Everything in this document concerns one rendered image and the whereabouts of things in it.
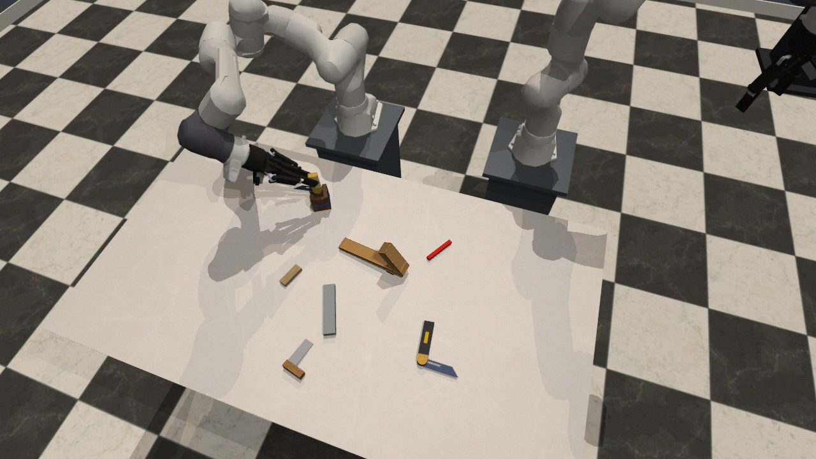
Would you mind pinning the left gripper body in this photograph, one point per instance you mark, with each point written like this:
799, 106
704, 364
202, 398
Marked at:
802, 43

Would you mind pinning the red rectangular bar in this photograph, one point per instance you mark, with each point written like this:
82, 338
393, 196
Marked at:
441, 248

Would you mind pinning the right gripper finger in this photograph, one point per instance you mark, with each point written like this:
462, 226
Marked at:
286, 163
291, 179

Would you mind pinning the brown wooden v-shaped frame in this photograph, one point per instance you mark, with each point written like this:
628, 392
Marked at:
387, 257

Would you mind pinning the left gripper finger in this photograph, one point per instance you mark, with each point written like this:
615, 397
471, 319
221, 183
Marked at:
788, 78
773, 71

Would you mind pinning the small brown wooden block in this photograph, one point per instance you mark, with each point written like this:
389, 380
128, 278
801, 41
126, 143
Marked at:
291, 275

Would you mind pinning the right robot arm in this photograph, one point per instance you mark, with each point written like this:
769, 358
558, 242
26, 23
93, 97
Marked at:
340, 61

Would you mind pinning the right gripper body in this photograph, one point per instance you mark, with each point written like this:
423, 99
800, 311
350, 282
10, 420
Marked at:
258, 161

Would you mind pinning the black sliding bevel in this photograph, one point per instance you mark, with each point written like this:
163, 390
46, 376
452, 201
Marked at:
424, 349

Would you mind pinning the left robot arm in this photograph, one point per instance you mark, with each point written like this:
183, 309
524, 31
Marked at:
569, 36

